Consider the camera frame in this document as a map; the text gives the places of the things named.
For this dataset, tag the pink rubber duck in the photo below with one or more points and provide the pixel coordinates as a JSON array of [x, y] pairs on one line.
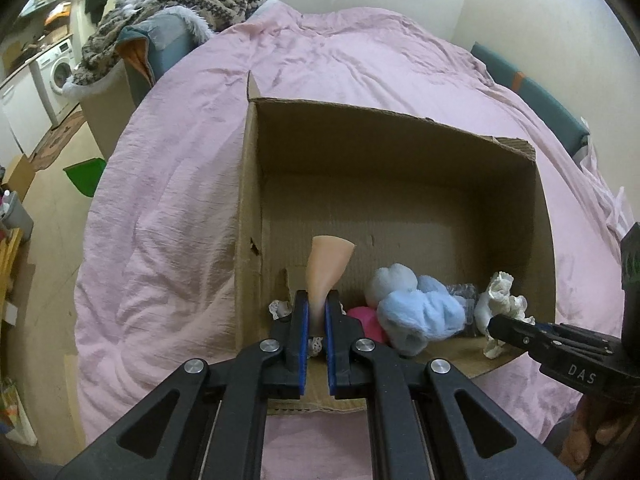
[[367, 322]]

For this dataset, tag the teal orange bolster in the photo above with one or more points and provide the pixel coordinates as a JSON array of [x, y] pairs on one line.
[[540, 100]]

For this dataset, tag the beige lace scrunchie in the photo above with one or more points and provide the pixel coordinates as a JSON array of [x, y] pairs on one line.
[[280, 310]]

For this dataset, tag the person's right hand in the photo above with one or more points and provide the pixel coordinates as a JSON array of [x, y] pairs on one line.
[[595, 430]]

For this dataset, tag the grey bin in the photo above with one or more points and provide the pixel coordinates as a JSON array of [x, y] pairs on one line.
[[17, 215]]

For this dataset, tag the pink bedspread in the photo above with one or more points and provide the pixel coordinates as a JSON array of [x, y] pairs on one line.
[[175, 210]]

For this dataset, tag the cluttered wall shelf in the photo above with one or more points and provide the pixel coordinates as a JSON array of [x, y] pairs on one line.
[[47, 7]]

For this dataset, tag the white washing machine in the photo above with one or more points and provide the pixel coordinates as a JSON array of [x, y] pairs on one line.
[[57, 67]]

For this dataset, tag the green dustpan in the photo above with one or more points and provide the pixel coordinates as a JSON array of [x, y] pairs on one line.
[[85, 177]]

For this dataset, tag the patterned floor rug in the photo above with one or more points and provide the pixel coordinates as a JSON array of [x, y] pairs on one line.
[[55, 140]]

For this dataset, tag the brown cardboard box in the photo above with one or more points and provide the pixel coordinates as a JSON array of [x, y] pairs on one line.
[[375, 210]]

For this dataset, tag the beige hamper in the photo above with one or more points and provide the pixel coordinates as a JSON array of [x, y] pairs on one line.
[[107, 110]]

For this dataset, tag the white paper bag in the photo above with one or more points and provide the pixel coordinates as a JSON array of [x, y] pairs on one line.
[[17, 410]]

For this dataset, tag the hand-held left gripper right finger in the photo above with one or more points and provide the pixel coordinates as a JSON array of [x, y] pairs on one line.
[[330, 340]]

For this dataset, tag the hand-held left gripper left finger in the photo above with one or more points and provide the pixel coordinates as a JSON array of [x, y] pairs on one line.
[[300, 340]]

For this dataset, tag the light blue plush toy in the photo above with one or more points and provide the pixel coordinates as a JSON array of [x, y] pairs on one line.
[[425, 315]]

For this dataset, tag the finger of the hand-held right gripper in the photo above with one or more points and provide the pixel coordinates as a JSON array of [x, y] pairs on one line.
[[520, 335]]

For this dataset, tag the tan silicone cup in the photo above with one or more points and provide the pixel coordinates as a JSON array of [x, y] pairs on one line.
[[327, 265]]

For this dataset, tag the teal orange cushion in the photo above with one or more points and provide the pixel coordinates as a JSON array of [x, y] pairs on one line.
[[165, 45]]

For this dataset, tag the small cardboard box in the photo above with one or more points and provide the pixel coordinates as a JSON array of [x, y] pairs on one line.
[[20, 172]]

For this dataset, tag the white kitchen cabinets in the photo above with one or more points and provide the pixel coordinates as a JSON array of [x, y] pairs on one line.
[[20, 110]]

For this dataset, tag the white crumpled cloth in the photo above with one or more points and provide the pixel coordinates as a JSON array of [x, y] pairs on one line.
[[607, 195]]

